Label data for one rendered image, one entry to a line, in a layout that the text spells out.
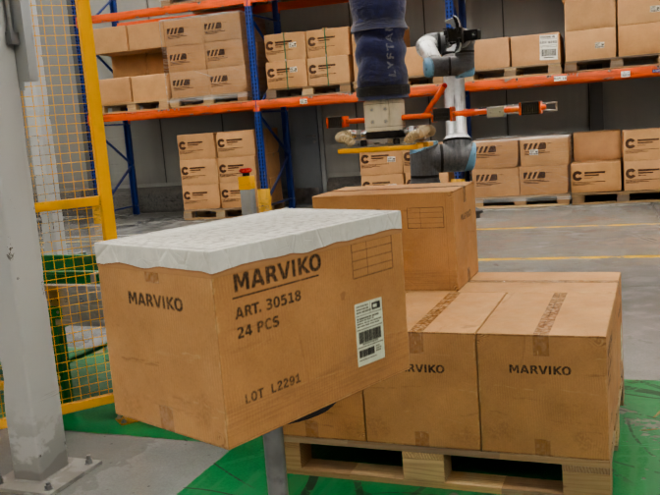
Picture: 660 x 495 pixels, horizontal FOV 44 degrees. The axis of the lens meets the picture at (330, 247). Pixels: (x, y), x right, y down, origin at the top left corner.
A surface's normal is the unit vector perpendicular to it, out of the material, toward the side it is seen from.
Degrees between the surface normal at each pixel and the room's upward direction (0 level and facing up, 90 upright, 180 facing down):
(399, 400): 90
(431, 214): 90
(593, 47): 95
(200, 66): 92
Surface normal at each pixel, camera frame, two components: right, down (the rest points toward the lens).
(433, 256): -0.37, 0.17
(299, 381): 0.74, 0.04
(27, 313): 0.93, -0.01
